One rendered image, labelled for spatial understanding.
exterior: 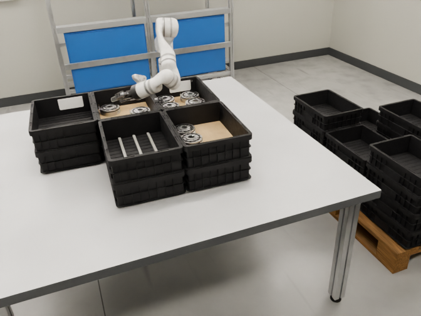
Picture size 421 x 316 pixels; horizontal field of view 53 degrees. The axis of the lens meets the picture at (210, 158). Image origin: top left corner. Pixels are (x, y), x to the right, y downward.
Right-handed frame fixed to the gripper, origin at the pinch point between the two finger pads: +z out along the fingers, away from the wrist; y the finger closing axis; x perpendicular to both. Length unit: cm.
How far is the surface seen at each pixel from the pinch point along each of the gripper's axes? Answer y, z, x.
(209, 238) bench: -28, -49, -69
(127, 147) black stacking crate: -11.2, -8.0, -25.6
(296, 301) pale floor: 44, -48, -119
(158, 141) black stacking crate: -1.0, -18.4, -25.6
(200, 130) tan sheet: 15.5, -32.4, -24.0
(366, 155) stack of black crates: 117, -89, -56
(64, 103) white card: 0.0, 35.2, 8.8
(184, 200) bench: -13, -33, -54
